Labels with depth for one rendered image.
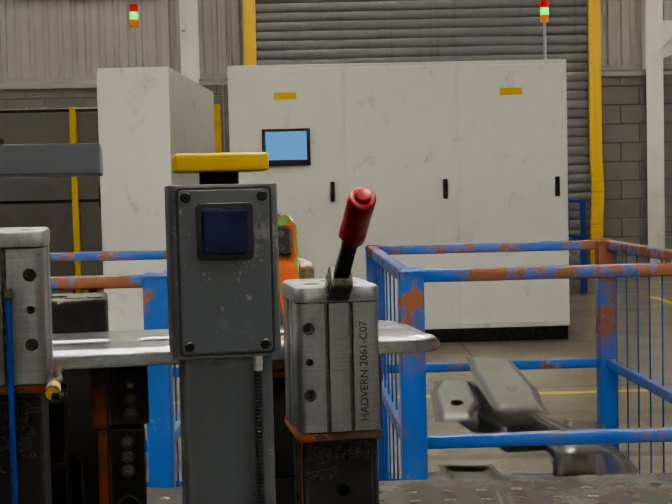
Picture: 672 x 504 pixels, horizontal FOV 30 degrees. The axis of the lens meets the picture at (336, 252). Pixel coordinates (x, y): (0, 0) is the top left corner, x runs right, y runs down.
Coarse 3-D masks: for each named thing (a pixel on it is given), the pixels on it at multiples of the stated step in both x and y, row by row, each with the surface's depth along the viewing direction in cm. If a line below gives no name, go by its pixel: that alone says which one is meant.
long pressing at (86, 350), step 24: (72, 336) 119; (96, 336) 119; (120, 336) 118; (144, 336) 118; (168, 336) 118; (384, 336) 111; (408, 336) 111; (432, 336) 112; (72, 360) 106; (96, 360) 106; (120, 360) 106; (144, 360) 107; (168, 360) 107
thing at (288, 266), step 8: (280, 216) 131; (288, 216) 132; (280, 224) 131; (288, 224) 131; (280, 232) 131; (288, 232) 131; (296, 232) 131; (280, 240) 130; (288, 240) 130; (296, 240) 131; (280, 248) 130; (288, 248) 130; (296, 248) 131; (280, 256) 131; (288, 256) 131; (296, 256) 131; (280, 264) 131; (288, 264) 131; (296, 264) 131; (280, 272) 130; (288, 272) 131; (296, 272) 131; (280, 280) 130; (280, 288) 130; (280, 296) 130; (280, 304) 130; (280, 312) 130; (280, 320) 129
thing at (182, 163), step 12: (180, 156) 80; (192, 156) 80; (204, 156) 80; (216, 156) 80; (228, 156) 80; (240, 156) 80; (252, 156) 80; (264, 156) 80; (180, 168) 80; (192, 168) 80; (204, 168) 80; (216, 168) 80; (228, 168) 80; (240, 168) 80; (252, 168) 80; (264, 168) 80; (204, 180) 82; (216, 180) 82; (228, 180) 82
